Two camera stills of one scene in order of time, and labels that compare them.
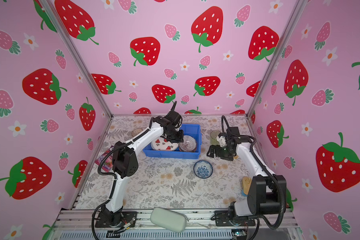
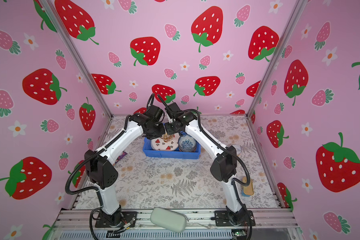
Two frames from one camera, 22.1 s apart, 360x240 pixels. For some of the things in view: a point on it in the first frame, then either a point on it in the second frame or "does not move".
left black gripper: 179,139 to 161,126
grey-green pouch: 169,219 does not move
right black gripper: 218,152 to 168,129
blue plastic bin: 193,130 does not move
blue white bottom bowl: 203,169 to 187,143
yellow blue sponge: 245,184 does not move
